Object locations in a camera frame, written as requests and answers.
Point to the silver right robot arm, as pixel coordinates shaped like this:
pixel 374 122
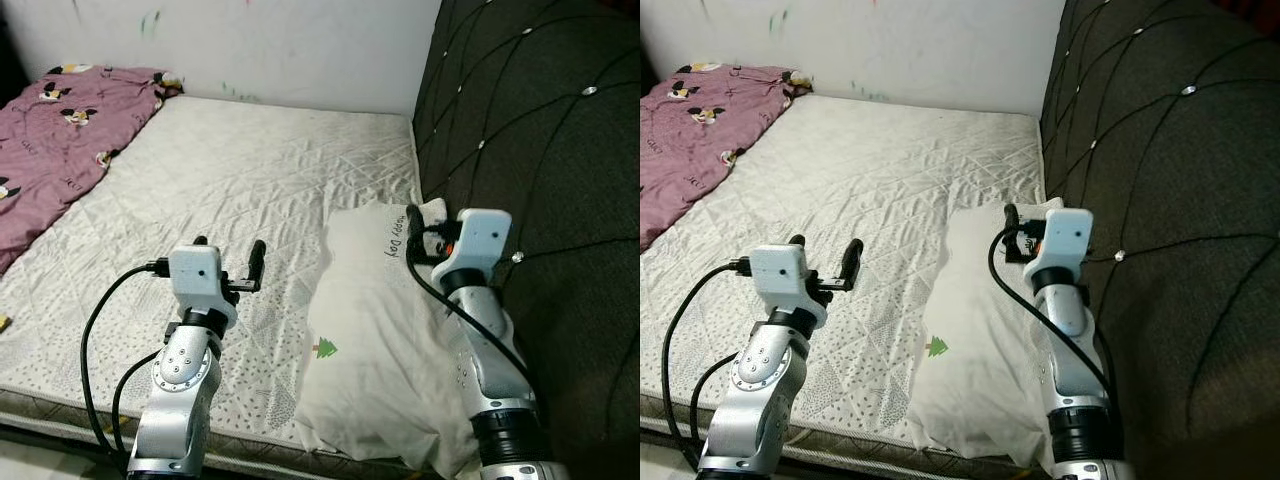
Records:
pixel 1075 370
pixel 490 370

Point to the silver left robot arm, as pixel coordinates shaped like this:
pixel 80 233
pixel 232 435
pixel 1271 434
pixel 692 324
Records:
pixel 760 390
pixel 180 390

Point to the white quilted mattress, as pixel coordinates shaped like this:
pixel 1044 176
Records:
pixel 860 170
pixel 220 170

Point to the white pillow with tree print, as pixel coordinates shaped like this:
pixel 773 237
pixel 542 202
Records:
pixel 370 350
pixel 980 360

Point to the purple cartoon print blanket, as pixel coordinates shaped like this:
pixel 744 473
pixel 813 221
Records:
pixel 700 140
pixel 60 150

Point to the dark tufted headboard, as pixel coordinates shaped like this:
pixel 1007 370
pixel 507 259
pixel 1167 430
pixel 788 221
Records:
pixel 1190 150
pixel 560 150

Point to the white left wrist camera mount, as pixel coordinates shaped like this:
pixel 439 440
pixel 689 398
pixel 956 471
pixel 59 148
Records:
pixel 780 275
pixel 198 275

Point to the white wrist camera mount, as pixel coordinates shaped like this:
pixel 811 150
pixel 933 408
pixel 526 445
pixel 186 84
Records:
pixel 480 240
pixel 198 275
pixel 1065 240
pixel 780 275

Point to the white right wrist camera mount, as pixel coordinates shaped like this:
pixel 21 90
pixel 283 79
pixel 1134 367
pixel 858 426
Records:
pixel 1065 240
pixel 480 240

